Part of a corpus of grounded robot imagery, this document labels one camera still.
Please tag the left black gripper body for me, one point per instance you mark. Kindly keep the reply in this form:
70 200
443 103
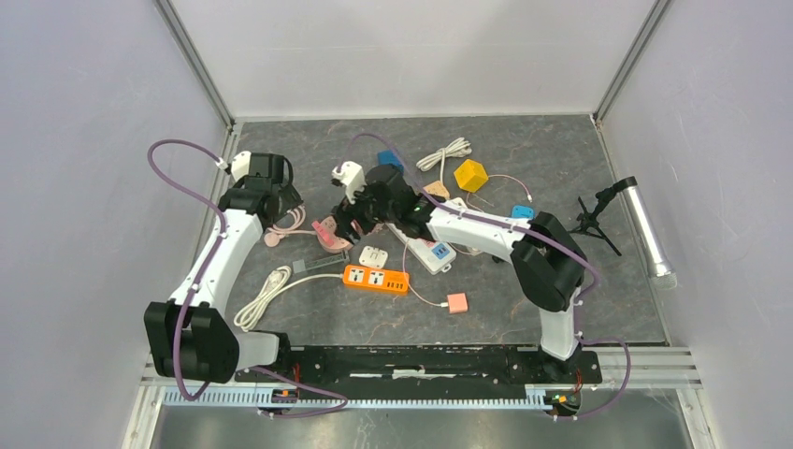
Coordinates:
288 198

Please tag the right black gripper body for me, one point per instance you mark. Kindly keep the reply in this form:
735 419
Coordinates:
366 211

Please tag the pink plug adapter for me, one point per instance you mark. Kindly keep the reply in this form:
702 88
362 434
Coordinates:
322 232

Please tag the white plug adapter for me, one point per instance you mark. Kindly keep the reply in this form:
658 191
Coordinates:
372 257

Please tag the blue cube socket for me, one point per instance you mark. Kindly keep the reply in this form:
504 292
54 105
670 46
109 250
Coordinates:
388 157

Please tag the orange power strip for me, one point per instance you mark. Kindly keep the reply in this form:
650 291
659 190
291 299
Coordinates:
377 280

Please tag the tan wooden cube socket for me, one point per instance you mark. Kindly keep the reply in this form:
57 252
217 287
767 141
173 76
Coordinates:
437 188

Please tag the long white power strip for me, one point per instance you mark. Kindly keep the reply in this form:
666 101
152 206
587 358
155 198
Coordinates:
435 256

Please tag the yellow cube socket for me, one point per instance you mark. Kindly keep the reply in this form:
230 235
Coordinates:
471 176

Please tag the pink charger plug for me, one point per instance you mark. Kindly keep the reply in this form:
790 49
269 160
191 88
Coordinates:
457 303

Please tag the light blue plug adapter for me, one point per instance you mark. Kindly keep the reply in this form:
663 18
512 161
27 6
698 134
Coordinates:
523 212

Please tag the small white power strip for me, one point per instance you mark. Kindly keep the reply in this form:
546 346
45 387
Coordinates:
458 203

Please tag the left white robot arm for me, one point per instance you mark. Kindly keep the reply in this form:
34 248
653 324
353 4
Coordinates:
188 334

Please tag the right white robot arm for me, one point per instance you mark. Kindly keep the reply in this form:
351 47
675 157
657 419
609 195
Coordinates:
548 263

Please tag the pink round socket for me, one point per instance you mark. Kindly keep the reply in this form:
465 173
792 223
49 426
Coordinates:
340 245

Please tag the black mini tripod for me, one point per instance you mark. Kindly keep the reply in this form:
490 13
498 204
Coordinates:
588 223

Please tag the silver microphone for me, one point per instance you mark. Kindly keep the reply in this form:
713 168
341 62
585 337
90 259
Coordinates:
658 267

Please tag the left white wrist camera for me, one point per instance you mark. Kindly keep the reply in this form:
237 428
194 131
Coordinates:
238 167

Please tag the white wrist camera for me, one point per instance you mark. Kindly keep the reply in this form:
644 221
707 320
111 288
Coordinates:
351 177
238 167

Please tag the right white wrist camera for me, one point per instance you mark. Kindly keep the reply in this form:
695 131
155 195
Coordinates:
351 177

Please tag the grey flat bracket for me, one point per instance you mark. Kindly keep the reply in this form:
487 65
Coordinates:
303 265

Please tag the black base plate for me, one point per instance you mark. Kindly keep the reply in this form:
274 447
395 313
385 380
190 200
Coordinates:
490 371

